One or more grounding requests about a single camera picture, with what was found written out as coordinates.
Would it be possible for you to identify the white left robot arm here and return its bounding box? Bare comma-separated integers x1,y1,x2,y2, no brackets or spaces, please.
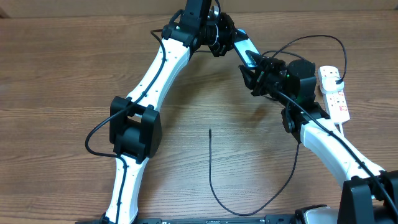
103,1,234,223

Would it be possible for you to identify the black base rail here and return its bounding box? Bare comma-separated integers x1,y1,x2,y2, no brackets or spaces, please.
74,213,299,224

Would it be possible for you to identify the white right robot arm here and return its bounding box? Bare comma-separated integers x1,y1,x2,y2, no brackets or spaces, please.
238,50,397,223

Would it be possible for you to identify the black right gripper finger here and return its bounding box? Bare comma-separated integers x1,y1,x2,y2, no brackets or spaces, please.
245,50,264,67
239,65,257,90

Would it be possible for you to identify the Samsung Galaxy smartphone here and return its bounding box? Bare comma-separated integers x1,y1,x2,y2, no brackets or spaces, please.
233,28,260,69

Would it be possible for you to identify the black charger cable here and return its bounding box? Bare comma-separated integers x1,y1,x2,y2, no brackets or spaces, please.
208,34,348,217

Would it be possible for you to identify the white power strip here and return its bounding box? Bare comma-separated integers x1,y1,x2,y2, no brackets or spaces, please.
317,65,350,124

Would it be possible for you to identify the white charger plug adapter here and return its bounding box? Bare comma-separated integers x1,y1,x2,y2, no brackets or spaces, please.
320,76,345,94

